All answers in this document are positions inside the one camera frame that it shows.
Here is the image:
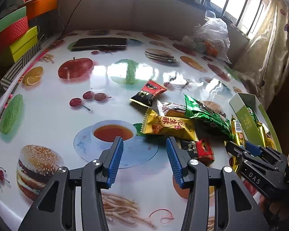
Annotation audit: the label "black cable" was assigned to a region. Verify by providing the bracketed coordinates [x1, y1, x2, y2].
[64, 0, 86, 33]

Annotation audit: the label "long gold snack packet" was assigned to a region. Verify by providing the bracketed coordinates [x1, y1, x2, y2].
[230, 115, 246, 172]

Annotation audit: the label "yellow-green box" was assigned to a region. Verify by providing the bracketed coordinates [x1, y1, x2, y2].
[10, 26, 39, 63]

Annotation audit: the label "large green snack packet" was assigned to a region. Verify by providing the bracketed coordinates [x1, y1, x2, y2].
[184, 94, 233, 140]

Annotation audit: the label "green cardboard box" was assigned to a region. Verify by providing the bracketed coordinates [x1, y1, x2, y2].
[229, 93, 282, 154]

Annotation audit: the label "orange box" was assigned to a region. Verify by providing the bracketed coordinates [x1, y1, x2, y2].
[26, 0, 58, 21]

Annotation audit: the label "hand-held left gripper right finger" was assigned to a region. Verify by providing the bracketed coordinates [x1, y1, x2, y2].
[166, 137, 271, 231]

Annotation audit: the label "cream patterned curtain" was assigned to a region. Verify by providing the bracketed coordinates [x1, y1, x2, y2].
[231, 0, 289, 106]

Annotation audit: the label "brown cake clear packet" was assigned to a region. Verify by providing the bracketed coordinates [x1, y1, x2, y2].
[156, 100, 188, 119]

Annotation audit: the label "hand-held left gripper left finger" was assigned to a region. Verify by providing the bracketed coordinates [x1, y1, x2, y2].
[18, 136, 124, 231]

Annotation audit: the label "small green snack packet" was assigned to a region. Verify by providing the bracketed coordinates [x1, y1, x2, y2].
[246, 105, 259, 124]

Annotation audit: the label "green lidded box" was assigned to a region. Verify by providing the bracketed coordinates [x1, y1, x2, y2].
[0, 6, 27, 36]

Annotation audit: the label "red textured box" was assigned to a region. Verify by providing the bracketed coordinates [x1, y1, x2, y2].
[0, 16, 29, 58]

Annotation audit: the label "fruit printed tablecloth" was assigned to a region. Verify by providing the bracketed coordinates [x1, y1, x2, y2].
[0, 29, 282, 231]

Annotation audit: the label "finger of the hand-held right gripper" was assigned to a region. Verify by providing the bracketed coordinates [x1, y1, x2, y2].
[246, 141, 289, 168]
[225, 141, 250, 166]

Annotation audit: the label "black smartphone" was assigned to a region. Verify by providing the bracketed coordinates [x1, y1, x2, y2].
[71, 37, 128, 52]

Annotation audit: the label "pink rubber band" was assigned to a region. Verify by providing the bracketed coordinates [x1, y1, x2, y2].
[149, 208, 175, 224]

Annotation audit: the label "clear plastic bag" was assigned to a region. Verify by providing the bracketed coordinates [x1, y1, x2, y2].
[183, 17, 232, 64]

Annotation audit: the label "red and black candy packet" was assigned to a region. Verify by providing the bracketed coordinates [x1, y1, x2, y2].
[179, 139, 215, 164]
[129, 79, 168, 107]

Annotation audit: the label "yellow peanut crisp packet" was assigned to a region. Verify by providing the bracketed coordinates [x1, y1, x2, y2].
[141, 108, 199, 142]

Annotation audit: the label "orange snacks in bag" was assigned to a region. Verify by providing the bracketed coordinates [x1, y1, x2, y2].
[205, 41, 218, 57]

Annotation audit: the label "small gold snack packet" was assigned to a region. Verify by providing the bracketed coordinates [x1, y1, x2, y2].
[256, 121, 276, 148]

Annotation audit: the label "black and white striped box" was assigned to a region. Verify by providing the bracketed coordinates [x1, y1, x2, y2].
[0, 41, 41, 90]

